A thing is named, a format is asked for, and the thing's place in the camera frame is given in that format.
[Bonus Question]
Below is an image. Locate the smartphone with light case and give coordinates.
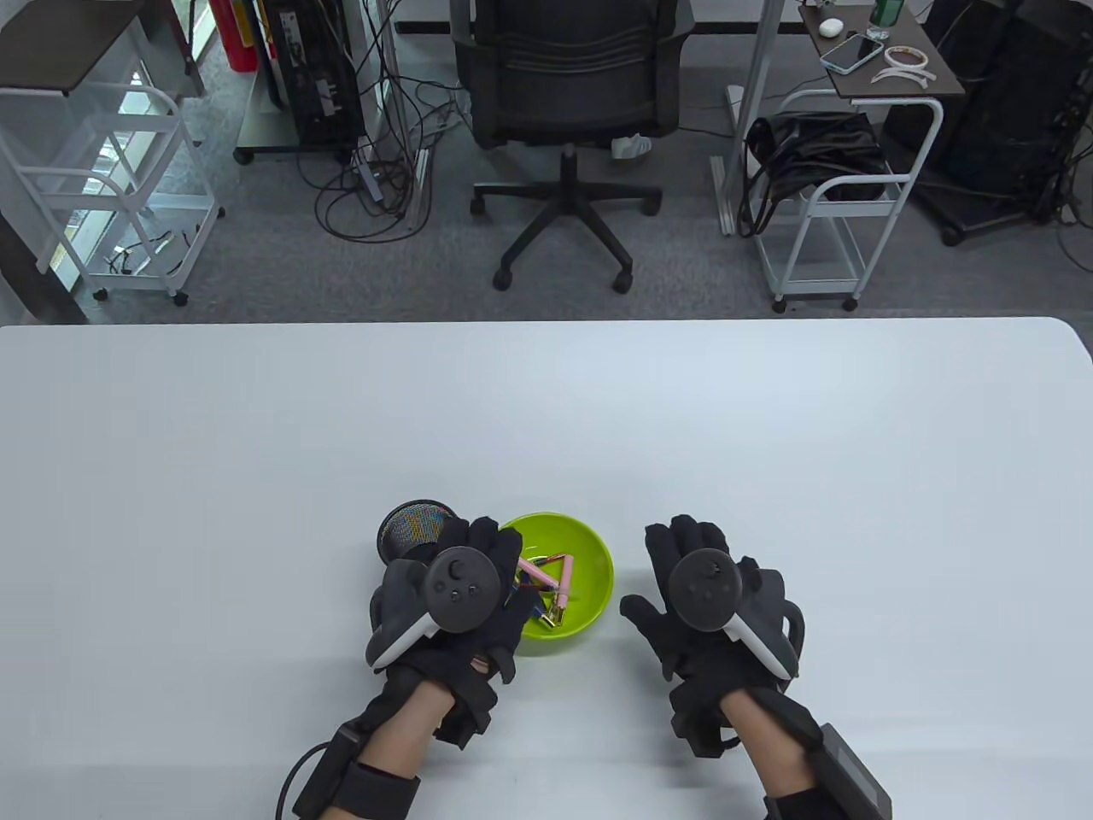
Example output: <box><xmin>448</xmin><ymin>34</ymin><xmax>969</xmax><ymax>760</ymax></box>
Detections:
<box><xmin>820</xmin><ymin>32</ymin><xmax>885</xmax><ymax>76</ymax></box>

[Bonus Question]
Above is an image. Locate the grey wheeled platform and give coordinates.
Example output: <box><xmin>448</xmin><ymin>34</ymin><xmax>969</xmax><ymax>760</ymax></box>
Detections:
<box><xmin>233</xmin><ymin>81</ymin><xmax>377</xmax><ymax>166</ymax></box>

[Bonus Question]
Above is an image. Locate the grey and white controller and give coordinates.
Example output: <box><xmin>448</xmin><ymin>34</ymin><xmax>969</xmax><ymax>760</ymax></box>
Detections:
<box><xmin>365</xmin><ymin>547</ymin><xmax>505</xmax><ymax>671</ymax></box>
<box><xmin>666</xmin><ymin>549</ymin><xmax>804</xmax><ymax>682</ymax></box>

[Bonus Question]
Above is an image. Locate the black wrist sensor box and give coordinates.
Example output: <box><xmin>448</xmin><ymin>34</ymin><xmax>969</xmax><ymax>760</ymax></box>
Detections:
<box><xmin>807</xmin><ymin>722</ymin><xmax>893</xmax><ymax>820</ymax></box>
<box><xmin>293</xmin><ymin>722</ymin><xmax>364</xmax><ymax>820</ymax></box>

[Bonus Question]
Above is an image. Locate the pink fountain pen cap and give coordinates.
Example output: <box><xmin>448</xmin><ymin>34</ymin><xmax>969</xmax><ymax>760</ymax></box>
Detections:
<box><xmin>517</xmin><ymin>555</ymin><xmax>569</xmax><ymax>592</ymax></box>

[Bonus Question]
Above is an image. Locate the black mesh pen holder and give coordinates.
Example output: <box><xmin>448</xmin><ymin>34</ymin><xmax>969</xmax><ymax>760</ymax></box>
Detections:
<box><xmin>377</xmin><ymin>500</ymin><xmax>462</xmax><ymax>566</ymax></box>

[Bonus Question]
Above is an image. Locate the black computer tower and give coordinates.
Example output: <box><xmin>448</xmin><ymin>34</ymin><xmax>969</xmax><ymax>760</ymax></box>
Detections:
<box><xmin>254</xmin><ymin>0</ymin><xmax>370</xmax><ymax>150</ymax></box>

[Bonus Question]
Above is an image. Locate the white side table brown top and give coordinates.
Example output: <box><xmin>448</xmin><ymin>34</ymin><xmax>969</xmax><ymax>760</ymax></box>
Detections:
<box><xmin>751</xmin><ymin>0</ymin><xmax>966</xmax><ymax>313</ymax></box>

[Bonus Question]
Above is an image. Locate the bundle of black floor cables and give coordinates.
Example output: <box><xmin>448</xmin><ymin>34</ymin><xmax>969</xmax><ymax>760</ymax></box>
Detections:
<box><xmin>295</xmin><ymin>0</ymin><xmax>479</xmax><ymax>244</ymax></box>

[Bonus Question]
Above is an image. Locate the red fire extinguisher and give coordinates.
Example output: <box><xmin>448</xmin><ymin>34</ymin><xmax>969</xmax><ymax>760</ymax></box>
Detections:
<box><xmin>209</xmin><ymin>0</ymin><xmax>257</xmax><ymax>73</ymax></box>

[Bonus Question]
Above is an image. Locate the black sensor box cable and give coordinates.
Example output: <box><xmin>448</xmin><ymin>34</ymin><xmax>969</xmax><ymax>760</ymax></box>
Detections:
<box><xmin>275</xmin><ymin>741</ymin><xmax>330</xmax><ymax>820</ymax></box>

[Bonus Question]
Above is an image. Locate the black office chair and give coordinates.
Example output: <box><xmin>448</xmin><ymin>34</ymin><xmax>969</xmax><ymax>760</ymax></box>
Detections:
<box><xmin>450</xmin><ymin>0</ymin><xmax>694</xmax><ymax>296</ymax></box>

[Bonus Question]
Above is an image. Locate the black wrist strap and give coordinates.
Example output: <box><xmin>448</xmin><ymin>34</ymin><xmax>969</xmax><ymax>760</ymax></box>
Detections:
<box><xmin>763</xmin><ymin>786</ymin><xmax>846</xmax><ymax>820</ymax></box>
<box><xmin>329</xmin><ymin>760</ymin><xmax>421</xmax><ymax>820</ymax></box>

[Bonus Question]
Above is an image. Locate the black bag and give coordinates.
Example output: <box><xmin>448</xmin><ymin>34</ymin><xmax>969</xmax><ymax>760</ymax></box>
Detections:
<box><xmin>736</xmin><ymin>111</ymin><xmax>893</xmax><ymax>238</ymax></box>

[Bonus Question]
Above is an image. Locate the white cart with brown top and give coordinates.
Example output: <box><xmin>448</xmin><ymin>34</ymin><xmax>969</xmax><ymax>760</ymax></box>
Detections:
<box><xmin>0</xmin><ymin>0</ymin><xmax>227</xmax><ymax>307</ymax></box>

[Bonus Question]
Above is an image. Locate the white desk leg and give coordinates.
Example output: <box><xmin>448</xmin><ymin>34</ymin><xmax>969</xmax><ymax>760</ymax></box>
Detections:
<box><xmin>363</xmin><ymin>0</ymin><xmax>430</xmax><ymax>231</ymax></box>
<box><xmin>711</xmin><ymin>0</ymin><xmax>786</xmax><ymax>237</ymax></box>

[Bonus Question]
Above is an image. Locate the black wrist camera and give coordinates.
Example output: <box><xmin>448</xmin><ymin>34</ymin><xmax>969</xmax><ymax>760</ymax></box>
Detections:
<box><xmin>434</xmin><ymin>683</ymin><xmax>500</xmax><ymax>753</ymax></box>
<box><xmin>669</xmin><ymin>683</ymin><xmax>739</xmax><ymax>759</ymax></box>

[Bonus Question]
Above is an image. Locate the person's right forearm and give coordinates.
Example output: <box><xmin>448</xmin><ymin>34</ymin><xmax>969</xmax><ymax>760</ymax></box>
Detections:
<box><xmin>722</xmin><ymin>688</ymin><xmax>821</xmax><ymax>820</ymax></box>

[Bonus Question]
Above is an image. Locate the person's left hand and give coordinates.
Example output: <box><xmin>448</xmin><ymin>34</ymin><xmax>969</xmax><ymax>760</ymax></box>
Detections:
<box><xmin>389</xmin><ymin>515</ymin><xmax>535</xmax><ymax>710</ymax></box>

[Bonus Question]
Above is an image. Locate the person's right hand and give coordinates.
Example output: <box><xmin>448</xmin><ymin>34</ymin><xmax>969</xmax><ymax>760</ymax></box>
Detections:
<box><xmin>621</xmin><ymin>514</ymin><xmax>774</xmax><ymax>701</ymax></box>

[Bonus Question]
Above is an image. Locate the dark power strip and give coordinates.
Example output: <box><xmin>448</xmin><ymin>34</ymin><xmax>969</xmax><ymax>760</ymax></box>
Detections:
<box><xmin>354</xmin><ymin>145</ymin><xmax>387</xmax><ymax>203</ymax></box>

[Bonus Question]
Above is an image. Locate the pink fountain pen barrel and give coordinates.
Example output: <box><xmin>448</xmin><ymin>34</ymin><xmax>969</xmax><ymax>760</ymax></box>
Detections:
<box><xmin>549</xmin><ymin>557</ymin><xmax>579</xmax><ymax>630</ymax></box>

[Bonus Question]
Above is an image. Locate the person's left forearm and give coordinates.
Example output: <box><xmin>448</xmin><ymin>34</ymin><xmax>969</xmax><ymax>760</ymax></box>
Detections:
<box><xmin>342</xmin><ymin>683</ymin><xmax>458</xmax><ymax>820</ymax></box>

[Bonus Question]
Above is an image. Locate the lime green plastic bowl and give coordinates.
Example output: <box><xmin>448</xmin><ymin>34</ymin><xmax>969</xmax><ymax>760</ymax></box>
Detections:
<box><xmin>498</xmin><ymin>512</ymin><xmax>614</xmax><ymax>659</ymax></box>

